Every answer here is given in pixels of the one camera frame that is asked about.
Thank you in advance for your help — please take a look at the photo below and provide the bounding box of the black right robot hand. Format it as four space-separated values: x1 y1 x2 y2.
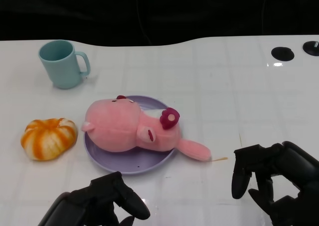
231 141 319 226

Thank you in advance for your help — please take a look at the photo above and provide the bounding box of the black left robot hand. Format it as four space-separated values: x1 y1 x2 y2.
37 171 151 226

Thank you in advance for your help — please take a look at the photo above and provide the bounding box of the pink plush beaver doll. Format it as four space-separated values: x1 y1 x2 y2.
80 95 212 162

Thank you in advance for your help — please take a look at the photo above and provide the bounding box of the purple plastic plate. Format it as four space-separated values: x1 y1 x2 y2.
83 94 184 175

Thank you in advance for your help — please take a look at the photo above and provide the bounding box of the orange white striped pumpkin toy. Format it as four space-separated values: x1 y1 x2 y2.
20 117 78 161

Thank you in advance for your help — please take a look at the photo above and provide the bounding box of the black round table grommet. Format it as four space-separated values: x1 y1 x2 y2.
271 46 295 61
303 40 319 55

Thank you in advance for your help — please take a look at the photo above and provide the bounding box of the teal plastic mug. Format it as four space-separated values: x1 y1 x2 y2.
38 39 91 90

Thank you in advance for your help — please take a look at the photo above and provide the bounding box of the black backdrop cloth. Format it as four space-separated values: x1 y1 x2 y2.
0 0 319 47

